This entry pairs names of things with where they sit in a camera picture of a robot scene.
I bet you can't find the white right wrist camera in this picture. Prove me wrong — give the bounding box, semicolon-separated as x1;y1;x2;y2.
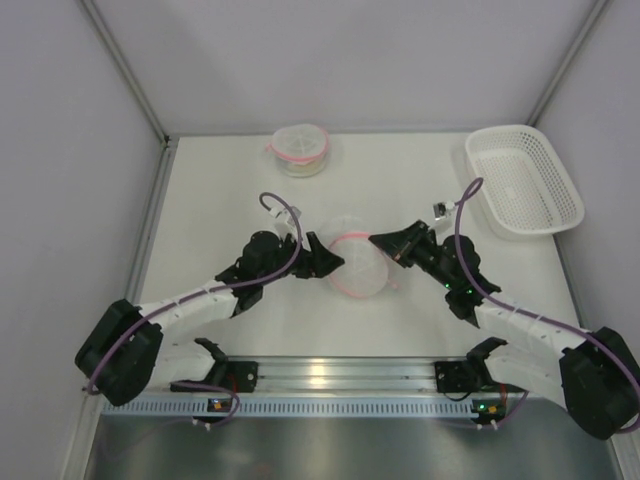
431;201;457;233

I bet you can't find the white plastic basket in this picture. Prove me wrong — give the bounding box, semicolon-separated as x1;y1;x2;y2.
465;125;585;241

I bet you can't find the aluminium frame post right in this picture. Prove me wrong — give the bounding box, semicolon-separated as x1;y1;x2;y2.
525;0;614;127

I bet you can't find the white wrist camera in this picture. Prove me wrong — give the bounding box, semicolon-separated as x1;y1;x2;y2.
268;206;301;238
431;201;457;233

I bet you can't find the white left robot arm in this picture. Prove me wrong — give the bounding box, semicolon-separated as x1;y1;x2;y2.
75;231;345;406

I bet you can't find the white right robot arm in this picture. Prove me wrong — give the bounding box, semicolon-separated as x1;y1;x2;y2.
369;220;639;440

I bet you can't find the white slotted cable duct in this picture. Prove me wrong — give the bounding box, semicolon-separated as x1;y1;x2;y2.
102;395;504;419

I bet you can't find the aluminium mounting rail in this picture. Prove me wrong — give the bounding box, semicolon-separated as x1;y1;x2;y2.
230;356;438;397

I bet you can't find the aluminium frame post left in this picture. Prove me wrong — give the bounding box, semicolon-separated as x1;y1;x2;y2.
79;0;174;149

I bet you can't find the aluminium frame post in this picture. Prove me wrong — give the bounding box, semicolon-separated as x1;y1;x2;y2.
525;0;614;127
79;0;174;149

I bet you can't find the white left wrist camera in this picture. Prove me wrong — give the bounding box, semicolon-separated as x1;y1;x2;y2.
268;206;301;238

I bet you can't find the white mesh laundry bag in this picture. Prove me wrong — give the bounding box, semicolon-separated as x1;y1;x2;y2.
318;215;398;299
266;123;330;178

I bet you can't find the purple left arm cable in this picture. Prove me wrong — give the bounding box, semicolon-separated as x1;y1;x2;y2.
82;192;304;431

